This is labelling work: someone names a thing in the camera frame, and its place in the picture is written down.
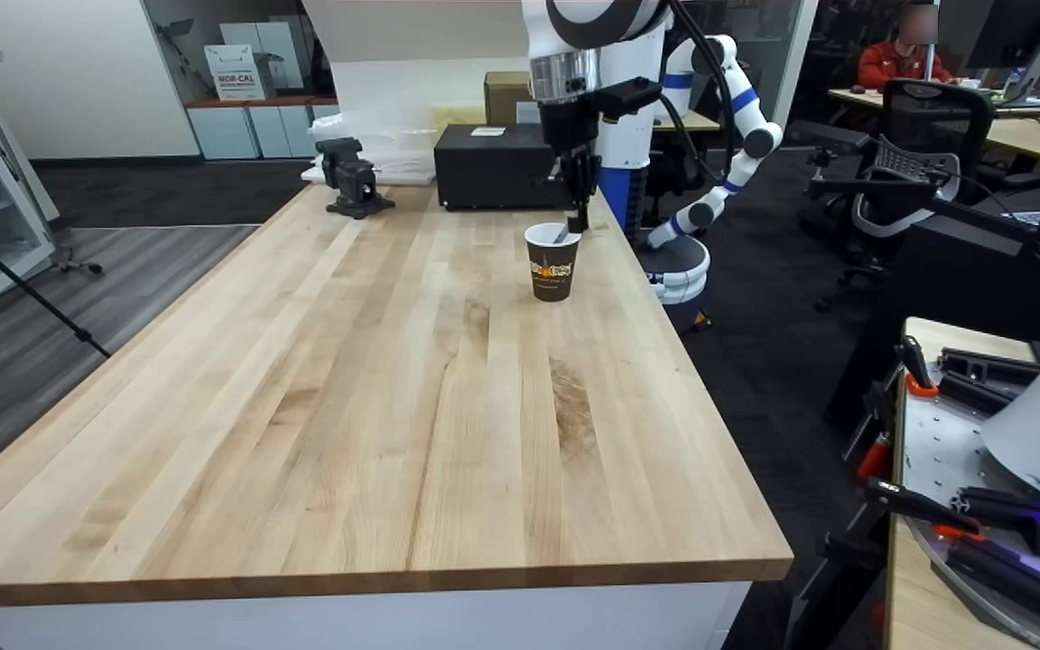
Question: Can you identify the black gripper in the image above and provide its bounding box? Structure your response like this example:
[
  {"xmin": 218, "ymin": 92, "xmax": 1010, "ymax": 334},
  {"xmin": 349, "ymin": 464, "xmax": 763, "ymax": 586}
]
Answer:
[{"xmin": 542, "ymin": 78, "xmax": 662, "ymax": 232}]

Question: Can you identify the black control box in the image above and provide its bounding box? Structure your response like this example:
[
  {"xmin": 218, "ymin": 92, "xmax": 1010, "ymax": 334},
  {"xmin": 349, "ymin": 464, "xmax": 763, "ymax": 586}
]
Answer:
[{"xmin": 434, "ymin": 125, "xmax": 565, "ymax": 210}]

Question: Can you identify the white drawer cabinet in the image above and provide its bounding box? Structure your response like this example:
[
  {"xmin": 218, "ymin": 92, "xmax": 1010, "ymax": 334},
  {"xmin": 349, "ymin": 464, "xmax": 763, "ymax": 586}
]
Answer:
[{"xmin": 0, "ymin": 581, "xmax": 753, "ymax": 650}]

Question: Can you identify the side tool table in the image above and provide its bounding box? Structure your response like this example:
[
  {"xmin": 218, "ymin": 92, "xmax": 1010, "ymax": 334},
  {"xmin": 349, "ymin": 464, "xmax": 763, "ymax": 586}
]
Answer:
[{"xmin": 785, "ymin": 314, "xmax": 1040, "ymax": 650}]

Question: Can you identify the white low cabinet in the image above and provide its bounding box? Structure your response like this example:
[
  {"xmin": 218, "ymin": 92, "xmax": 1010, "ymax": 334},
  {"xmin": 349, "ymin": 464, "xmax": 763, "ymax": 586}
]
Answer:
[{"xmin": 189, "ymin": 98, "xmax": 335, "ymax": 158}]

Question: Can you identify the person in red shirt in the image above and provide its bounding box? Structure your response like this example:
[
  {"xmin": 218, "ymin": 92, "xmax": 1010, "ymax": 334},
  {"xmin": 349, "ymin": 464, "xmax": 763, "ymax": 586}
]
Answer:
[{"xmin": 856, "ymin": 0, "xmax": 954, "ymax": 92}]

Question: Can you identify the black mesh office chair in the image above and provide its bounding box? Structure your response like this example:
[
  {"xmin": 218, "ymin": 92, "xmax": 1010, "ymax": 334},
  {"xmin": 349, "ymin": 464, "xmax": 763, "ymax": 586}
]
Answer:
[{"xmin": 803, "ymin": 79, "xmax": 992, "ymax": 312}]

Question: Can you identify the black bench vise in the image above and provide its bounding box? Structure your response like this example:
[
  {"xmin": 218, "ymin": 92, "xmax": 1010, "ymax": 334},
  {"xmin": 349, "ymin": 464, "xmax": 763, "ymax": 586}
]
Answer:
[{"xmin": 318, "ymin": 139, "xmax": 390, "ymax": 217}]

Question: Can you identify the brown paper coffee cup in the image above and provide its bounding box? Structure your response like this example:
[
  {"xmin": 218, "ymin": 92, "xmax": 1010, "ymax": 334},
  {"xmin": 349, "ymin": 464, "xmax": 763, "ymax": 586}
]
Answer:
[{"xmin": 525, "ymin": 224, "xmax": 583, "ymax": 303}]

